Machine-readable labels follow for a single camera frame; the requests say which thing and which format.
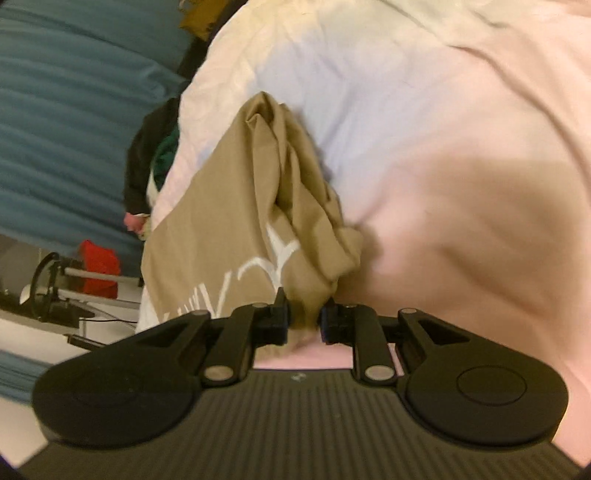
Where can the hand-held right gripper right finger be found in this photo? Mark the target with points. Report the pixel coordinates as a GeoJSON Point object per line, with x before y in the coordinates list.
{"type": "Point", "coordinates": [325, 323]}

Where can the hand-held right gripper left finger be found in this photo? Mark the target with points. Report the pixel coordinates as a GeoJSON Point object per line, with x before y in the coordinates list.
{"type": "Point", "coordinates": [286, 319]}

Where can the tan printed shirt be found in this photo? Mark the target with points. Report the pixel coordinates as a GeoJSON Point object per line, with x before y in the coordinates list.
{"type": "Point", "coordinates": [240, 221]}

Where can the red bag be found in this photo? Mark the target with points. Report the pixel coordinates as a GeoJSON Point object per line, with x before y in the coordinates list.
{"type": "Point", "coordinates": [99, 270]}

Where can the white bed sheet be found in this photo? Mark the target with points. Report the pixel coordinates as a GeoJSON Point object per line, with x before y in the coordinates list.
{"type": "Point", "coordinates": [438, 161]}

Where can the white metal rack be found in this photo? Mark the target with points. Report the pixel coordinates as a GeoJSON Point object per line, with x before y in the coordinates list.
{"type": "Point", "coordinates": [92, 277]}

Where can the green garment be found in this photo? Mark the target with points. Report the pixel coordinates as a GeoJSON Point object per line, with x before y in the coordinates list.
{"type": "Point", "coordinates": [165, 157]}

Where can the black garment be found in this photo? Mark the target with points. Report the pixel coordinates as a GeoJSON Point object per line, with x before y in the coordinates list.
{"type": "Point", "coordinates": [141, 157]}

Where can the teal curtain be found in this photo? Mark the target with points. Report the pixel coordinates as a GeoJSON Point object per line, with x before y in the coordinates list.
{"type": "Point", "coordinates": [21, 371]}
{"type": "Point", "coordinates": [64, 115]}

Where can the cardboard box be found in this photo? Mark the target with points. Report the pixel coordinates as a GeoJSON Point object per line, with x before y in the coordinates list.
{"type": "Point", "coordinates": [201, 18]}

